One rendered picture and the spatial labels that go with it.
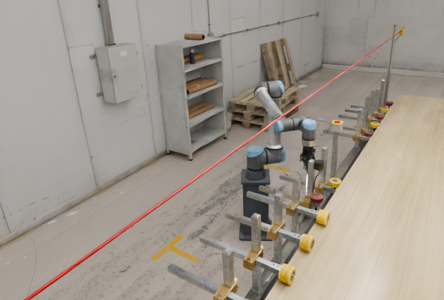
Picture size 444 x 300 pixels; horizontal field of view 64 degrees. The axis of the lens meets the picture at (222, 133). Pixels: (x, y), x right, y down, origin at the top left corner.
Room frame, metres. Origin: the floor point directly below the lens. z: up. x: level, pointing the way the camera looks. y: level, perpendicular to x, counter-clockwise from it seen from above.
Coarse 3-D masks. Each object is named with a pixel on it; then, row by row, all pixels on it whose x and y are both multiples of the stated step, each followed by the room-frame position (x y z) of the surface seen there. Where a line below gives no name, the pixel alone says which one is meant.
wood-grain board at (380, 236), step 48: (384, 144) 2.68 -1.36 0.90; (432, 144) 2.63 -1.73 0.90; (336, 192) 1.98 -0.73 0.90; (384, 192) 1.95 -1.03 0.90; (432, 192) 1.92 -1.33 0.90; (336, 240) 1.51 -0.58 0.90; (384, 240) 1.50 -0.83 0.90; (432, 240) 1.48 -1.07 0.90; (288, 288) 1.21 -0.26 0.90; (336, 288) 1.19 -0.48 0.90; (384, 288) 1.18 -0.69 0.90; (432, 288) 1.17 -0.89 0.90
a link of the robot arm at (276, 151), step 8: (272, 88) 2.77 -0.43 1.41; (280, 88) 2.78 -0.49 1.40; (272, 96) 2.78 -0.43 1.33; (280, 96) 2.79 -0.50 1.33; (280, 104) 2.80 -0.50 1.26; (272, 120) 2.78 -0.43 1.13; (272, 128) 2.78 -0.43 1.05; (272, 136) 2.78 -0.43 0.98; (280, 136) 2.80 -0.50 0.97; (272, 144) 2.78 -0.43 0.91; (280, 144) 2.80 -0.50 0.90; (272, 152) 2.76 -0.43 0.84; (280, 152) 2.77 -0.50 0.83; (272, 160) 2.75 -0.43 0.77; (280, 160) 2.76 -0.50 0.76
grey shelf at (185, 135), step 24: (168, 48) 4.48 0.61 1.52; (192, 48) 5.23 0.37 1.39; (216, 48) 5.15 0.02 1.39; (168, 72) 4.50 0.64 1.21; (192, 72) 5.19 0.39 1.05; (216, 72) 5.16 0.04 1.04; (168, 96) 4.53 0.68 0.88; (192, 96) 4.49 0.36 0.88; (216, 96) 5.18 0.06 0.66; (168, 120) 4.56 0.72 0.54; (192, 120) 4.57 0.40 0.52; (216, 120) 5.19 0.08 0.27; (168, 144) 4.59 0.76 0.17; (192, 144) 4.62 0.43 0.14
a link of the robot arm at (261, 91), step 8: (256, 88) 2.73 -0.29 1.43; (264, 88) 2.72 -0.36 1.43; (256, 96) 2.71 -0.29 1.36; (264, 96) 2.60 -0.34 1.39; (264, 104) 2.53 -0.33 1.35; (272, 104) 2.46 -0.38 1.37; (272, 112) 2.38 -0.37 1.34; (280, 112) 2.35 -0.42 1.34; (280, 120) 2.24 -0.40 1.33; (288, 120) 2.24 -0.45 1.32; (280, 128) 2.21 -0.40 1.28; (288, 128) 2.22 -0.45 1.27
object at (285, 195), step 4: (260, 188) 2.15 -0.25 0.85; (268, 192) 2.12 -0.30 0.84; (272, 192) 2.10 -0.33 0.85; (276, 192) 2.08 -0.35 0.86; (280, 192) 2.07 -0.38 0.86; (284, 192) 2.07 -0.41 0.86; (284, 196) 2.05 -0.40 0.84; (288, 196) 2.03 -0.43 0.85; (300, 196) 2.01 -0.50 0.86; (312, 204) 1.94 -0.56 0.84; (316, 204) 1.92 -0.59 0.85
